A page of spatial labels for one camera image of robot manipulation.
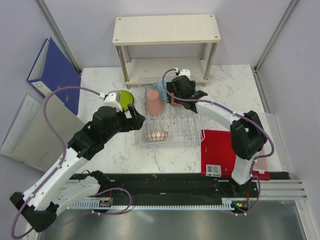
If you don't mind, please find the pink plastic tumbler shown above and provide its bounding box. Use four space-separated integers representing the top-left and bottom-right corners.
146 90 163 116

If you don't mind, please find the green plastic plate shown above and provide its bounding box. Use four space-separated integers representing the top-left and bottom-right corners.
118 90 134 112

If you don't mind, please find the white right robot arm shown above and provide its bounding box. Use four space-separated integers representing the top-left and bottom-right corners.
162 75 267 197

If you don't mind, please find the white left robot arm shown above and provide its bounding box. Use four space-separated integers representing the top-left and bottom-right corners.
10 104 146 233

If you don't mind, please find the orange dotted mug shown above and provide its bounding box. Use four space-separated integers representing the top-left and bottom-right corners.
169 96 183 108

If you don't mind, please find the red patterned bowl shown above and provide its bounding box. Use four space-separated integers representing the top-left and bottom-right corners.
145 131 169 142

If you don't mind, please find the blue ceramic mug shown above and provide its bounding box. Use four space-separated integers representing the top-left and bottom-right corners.
152 79 167 102

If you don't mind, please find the light wooden two-tier shelf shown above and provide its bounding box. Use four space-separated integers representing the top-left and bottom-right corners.
112 13 221 87

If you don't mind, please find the grey folder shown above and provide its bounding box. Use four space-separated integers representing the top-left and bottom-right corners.
0 94 84 172

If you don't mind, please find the clear plastic sheet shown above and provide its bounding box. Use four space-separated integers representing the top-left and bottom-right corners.
253 112 291 173

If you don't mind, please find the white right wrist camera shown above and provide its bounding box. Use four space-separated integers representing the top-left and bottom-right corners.
175 68 191 79

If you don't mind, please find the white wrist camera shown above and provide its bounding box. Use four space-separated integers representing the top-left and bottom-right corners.
175 68 191 79
99 90 123 112

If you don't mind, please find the white wire dish rack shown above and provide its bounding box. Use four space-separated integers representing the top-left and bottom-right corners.
136 76 204 148

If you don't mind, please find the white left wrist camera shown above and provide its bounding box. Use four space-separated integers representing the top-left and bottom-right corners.
99 90 123 112

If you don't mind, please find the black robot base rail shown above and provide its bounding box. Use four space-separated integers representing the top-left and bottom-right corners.
71 170 259 205

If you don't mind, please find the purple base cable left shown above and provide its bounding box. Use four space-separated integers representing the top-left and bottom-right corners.
91 186 133 216

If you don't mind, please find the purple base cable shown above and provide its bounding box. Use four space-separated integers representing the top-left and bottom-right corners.
231 174 262 217
91 186 133 216

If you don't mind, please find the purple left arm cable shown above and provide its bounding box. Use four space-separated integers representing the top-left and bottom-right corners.
11 86 107 238

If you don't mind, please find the blue ring binder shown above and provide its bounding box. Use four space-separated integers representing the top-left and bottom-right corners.
26 37 82 116

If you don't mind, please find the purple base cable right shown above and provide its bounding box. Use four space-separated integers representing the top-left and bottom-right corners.
231 174 262 217

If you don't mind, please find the white slotted cable duct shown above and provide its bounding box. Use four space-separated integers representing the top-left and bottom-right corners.
67 198 235 211

